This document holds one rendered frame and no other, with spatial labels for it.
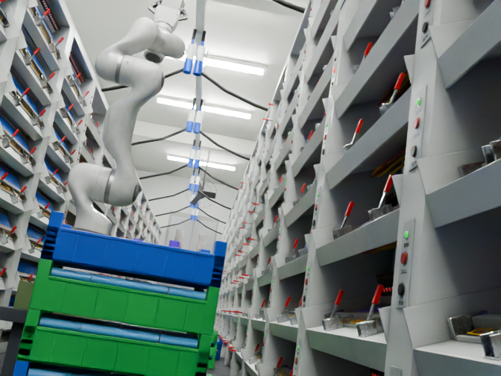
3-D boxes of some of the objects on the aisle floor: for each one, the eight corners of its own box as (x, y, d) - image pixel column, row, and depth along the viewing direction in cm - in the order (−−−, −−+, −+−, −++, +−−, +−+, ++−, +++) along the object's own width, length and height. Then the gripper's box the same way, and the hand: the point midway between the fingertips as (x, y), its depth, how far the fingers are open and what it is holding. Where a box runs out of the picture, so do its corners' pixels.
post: (285, 483, 131) (367, -160, 171) (279, 471, 141) (358, -136, 180) (369, 494, 133) (431, -146, 173) (358, 482, 142) (419, -123, 182)
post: (254, 423, 200) (318, -26, 239) (252, 418, 209) (313, -14, 249) (309, 431, 201) (364, -17, 241) (304, 426, 210) (358, -5, 250)
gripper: (183, 29, 230) (193, -2, 237) (142, 18, 229) (153, -13, 236) (182, 41, 236) (191, 10, 244) (142, 30, 235) (152, 0, 243)
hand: (172, 1), depth 240 cm, fingers open, 8 cm apart
